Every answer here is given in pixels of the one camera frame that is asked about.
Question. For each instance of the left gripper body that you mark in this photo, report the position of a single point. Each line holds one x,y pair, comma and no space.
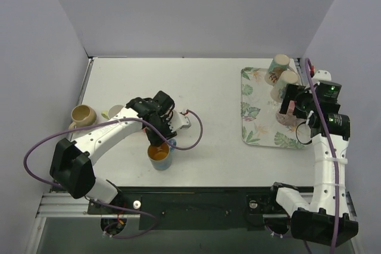
156,132

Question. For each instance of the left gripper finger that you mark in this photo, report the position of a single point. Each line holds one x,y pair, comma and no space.
155,140
169,135

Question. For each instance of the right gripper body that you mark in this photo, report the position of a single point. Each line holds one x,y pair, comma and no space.
287,99

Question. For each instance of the blue glazed mug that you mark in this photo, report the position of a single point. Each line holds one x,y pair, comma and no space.
160,156

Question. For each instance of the pink patterned mug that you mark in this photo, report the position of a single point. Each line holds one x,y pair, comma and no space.
287,119

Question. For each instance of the light green mug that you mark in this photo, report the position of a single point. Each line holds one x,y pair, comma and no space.
112,112

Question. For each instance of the beige round mug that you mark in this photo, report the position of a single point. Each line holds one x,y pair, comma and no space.
82,116

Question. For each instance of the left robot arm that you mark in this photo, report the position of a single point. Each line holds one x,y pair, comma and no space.
72,163

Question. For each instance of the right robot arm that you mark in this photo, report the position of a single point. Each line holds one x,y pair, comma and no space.
325,220

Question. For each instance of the tall seahorse mug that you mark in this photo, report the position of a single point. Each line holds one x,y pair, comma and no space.
287,77

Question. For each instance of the tall teal floral mug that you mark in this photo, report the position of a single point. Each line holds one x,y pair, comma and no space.
279,64

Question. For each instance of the floral serving tray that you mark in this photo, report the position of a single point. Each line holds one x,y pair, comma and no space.
258,114

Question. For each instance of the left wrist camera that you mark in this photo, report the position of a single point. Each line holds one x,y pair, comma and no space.
179,121

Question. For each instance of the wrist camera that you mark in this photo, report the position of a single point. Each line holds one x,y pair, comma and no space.
321,75
179,121

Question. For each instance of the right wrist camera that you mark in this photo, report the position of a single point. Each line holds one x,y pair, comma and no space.
321,75

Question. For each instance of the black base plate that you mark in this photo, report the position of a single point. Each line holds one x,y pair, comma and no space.
199,208

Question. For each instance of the aluminium rail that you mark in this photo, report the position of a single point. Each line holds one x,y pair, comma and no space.
62,205

